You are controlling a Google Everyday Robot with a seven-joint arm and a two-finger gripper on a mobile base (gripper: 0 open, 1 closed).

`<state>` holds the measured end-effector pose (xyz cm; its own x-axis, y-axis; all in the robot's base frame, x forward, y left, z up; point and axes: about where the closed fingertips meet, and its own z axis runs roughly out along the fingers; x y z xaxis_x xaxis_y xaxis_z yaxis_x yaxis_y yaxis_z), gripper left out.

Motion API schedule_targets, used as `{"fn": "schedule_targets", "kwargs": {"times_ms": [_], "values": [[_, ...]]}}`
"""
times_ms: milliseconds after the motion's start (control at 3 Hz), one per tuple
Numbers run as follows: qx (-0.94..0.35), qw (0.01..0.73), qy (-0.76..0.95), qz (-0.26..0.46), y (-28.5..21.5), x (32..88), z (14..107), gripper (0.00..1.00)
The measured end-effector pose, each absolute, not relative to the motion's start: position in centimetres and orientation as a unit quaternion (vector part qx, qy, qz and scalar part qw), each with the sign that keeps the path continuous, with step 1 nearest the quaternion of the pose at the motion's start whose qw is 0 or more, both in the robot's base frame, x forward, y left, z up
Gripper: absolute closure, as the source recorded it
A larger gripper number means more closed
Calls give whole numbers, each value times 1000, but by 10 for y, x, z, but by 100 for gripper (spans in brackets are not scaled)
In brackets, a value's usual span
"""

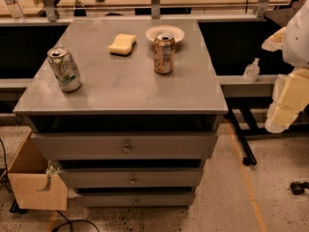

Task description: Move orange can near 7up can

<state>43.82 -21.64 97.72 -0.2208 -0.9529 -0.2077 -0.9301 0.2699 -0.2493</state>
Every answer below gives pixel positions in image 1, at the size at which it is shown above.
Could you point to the cardboard box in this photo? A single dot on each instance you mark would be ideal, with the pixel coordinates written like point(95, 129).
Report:
point(32, 188)

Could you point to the orange soda can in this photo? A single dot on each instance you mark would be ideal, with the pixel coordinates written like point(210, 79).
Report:
point(164, 52)

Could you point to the bottom grey drawer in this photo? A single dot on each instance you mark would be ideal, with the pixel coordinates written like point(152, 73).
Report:
point(137, 199)

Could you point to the grey drawer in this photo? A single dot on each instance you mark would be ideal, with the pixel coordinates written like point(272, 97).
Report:
point(137, 199)
point(125, 146)
point(131, 178)

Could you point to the green 7up can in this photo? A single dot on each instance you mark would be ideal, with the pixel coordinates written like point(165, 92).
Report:
point(64, 68)

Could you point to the middle grey drawer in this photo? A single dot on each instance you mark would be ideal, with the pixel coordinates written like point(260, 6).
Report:
point(131, 178)

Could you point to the black caster wheel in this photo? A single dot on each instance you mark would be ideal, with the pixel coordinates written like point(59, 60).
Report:
point(299, 188)

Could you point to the top grey drawer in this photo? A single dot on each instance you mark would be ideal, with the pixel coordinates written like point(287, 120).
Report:
point(125, 146)

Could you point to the black table leg frame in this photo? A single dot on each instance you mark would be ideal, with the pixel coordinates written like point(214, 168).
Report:
point(245, 107)

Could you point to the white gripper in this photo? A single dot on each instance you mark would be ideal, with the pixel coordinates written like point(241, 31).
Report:
point(297, 39)

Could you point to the yellow sponge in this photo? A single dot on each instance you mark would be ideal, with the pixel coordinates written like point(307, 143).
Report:
point(122, 44)

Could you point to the clear plastic water bottle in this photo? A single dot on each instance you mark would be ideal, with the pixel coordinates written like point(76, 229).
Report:
point(15, 9)

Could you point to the white plate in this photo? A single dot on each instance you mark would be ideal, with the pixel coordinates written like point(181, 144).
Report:
point(177, 32)

